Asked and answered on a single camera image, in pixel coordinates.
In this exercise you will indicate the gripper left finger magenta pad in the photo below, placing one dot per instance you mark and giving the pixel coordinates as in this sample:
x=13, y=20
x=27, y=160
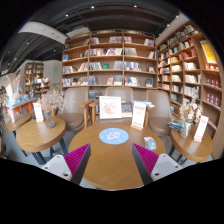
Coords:
x=70, y=167

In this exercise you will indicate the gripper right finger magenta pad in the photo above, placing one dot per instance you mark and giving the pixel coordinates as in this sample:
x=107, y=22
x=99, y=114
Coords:
x=152, y=166

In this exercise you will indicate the round blue mouse pad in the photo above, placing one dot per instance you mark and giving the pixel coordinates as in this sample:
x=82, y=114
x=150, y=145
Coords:
x=113, y=136

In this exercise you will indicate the white red standing sign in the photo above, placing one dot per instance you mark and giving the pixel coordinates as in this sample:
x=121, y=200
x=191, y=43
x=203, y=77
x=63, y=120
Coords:
x=138, y=117

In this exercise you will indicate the beige armchair right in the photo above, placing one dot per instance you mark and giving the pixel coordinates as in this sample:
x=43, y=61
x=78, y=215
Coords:
x=161, y=115

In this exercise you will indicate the beige armchair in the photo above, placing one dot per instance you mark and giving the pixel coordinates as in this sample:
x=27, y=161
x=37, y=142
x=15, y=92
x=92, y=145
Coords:
x=127, y=97
x=161, y=115
x=75, y=111

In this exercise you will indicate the beige armchair left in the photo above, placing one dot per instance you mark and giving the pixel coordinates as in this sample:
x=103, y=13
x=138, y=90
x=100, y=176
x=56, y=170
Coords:
x=75, y=111

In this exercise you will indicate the stack of books right table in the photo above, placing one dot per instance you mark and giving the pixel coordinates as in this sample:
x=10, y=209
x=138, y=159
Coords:
x=177, y=125

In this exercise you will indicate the round wooden left table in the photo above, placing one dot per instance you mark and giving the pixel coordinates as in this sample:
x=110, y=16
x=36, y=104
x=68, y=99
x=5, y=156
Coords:
x=34, y=137

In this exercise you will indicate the round wooden right table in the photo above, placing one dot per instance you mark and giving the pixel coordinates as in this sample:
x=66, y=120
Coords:
x=189, y=148

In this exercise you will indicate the white framed picture sign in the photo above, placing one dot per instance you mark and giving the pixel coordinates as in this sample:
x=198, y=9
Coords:
x=110, y=107

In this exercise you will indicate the white sign on left table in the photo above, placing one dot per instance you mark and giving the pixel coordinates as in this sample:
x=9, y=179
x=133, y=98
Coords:
x=38, y=112

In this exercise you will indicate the white sign on table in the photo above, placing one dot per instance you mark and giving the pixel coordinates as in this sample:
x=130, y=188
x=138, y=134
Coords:
x=38, y=112
x=201, y=128

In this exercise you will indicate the vase with dried flowers left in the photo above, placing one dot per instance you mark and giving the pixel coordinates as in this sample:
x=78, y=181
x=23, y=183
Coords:
x=49, y=102

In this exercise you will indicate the vase with dried flowers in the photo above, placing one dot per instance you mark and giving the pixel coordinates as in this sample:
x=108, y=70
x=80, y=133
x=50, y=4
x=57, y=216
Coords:
x=49, y=102
x=190, y=113

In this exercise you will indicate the vase with dried flowers right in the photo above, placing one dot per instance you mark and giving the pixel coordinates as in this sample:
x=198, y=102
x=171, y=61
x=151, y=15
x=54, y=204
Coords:
x=190, y=113

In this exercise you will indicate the beige armchair middle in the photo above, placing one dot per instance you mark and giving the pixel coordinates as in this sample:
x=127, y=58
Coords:
x=127, y=97

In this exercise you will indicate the small wooden table far left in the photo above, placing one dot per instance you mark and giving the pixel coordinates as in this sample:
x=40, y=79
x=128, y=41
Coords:
x=16, y=123

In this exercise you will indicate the white sign on right table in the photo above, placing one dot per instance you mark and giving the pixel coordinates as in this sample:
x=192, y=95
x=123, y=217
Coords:
x=201, y=128

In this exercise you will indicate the orange blue display table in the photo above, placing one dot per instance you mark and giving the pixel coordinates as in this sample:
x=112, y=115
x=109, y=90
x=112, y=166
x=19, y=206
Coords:
x=22, y=107

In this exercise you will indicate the far left wooden bookshelf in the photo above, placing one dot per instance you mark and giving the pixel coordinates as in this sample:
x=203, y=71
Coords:
x=34, y=83

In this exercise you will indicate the large wooden back bookshelf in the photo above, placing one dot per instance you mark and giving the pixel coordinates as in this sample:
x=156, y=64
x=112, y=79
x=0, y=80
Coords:
x=111, y=58

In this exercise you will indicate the yellow poster on shelf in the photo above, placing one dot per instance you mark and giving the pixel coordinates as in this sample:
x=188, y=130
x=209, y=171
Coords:
x=209, y=55

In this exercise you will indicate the wooden right wall bookshelf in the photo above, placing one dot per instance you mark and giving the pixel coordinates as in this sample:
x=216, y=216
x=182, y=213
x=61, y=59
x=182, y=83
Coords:
x=184, y=73

